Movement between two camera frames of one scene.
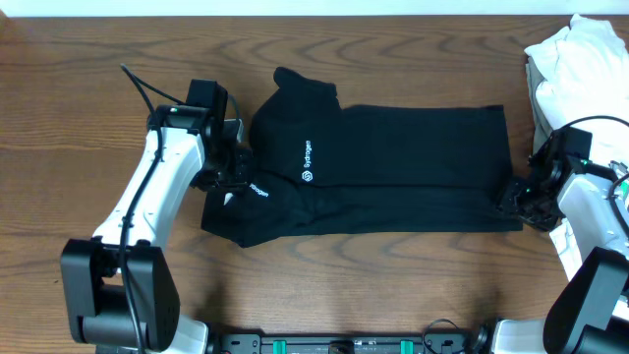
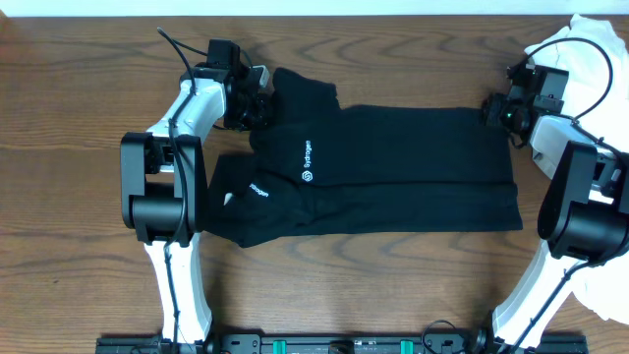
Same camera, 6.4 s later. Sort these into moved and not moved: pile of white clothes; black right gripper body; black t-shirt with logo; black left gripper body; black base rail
Moved: black right gripper body; black left gripper body
Not moved: black base rail; black t-shirt with logo; pile of white clothes
